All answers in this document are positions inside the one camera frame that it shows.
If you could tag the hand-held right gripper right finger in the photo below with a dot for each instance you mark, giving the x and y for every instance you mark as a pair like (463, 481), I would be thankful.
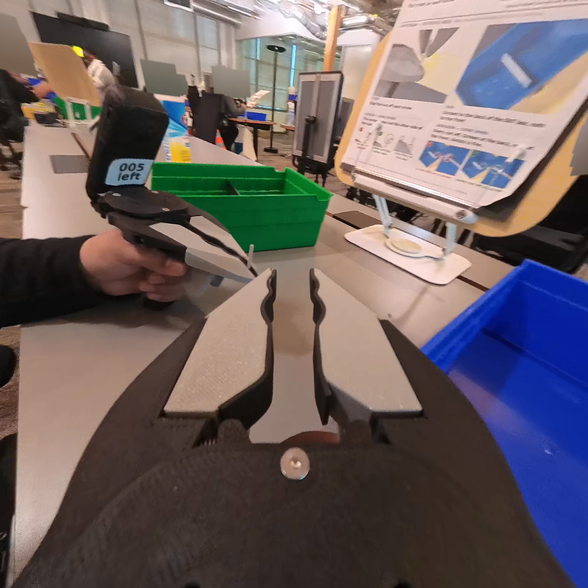
(367, 363)

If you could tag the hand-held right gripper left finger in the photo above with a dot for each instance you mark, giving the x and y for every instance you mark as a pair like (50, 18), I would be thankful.
(220, 363)

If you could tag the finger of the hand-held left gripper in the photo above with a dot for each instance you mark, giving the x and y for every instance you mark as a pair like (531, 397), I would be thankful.
(197, 257)
(216, 232)

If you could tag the thin metal screw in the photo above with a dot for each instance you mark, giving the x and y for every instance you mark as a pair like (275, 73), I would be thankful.
(251, 255)

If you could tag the green plastic bin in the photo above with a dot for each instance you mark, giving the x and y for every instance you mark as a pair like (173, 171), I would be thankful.
(275, 220)

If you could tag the large blue plastic bin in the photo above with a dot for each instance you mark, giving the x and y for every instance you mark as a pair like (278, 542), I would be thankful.
(528, 390)

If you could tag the person's left forearm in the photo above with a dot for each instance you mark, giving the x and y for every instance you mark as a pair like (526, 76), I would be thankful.
(41, 280)

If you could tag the small dark desk hatch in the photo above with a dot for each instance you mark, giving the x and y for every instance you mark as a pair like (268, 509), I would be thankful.
(69, 164)

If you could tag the grey desk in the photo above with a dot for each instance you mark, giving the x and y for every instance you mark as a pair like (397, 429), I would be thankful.
(115, 367)

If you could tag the black desk hatch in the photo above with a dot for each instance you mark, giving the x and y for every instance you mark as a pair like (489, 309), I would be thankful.
(353, 219)

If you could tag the person's left hand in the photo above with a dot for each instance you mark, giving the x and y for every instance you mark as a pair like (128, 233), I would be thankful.
(115, 266)

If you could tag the black bin divider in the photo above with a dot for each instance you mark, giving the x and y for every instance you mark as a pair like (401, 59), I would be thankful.
(233, 187)

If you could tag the disinfecting wipes canister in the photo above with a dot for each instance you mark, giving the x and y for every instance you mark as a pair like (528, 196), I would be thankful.
(179, 147)

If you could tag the small green box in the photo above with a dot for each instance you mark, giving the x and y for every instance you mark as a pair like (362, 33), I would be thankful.
(80, 112)

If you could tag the black high-back chair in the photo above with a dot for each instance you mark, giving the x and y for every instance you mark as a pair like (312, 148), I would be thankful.
(209, 115)

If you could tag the orange traffic cone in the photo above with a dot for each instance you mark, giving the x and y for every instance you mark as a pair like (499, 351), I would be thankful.
(221, 141)

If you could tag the tan wooden chair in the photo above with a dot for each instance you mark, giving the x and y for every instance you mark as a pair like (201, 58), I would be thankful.
(59, 69)

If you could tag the white and wooden document stand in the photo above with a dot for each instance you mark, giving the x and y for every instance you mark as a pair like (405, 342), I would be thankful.
(427, 266)

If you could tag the brown-topped office table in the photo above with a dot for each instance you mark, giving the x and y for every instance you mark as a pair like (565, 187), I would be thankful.
(252, 121)

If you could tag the blue storage bin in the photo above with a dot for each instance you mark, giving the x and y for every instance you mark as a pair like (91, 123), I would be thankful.
(256, 116)

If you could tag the black screen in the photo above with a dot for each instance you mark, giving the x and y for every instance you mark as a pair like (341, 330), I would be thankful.
(59, 30)

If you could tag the grey board on black easel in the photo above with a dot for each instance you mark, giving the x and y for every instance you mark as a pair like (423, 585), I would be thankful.
(319, 115)

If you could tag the black floor lamp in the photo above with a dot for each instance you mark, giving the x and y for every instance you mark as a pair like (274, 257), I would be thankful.
(276, 47)

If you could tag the printed instruction sheet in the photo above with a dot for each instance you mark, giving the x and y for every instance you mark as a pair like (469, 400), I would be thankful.
(482, 124)

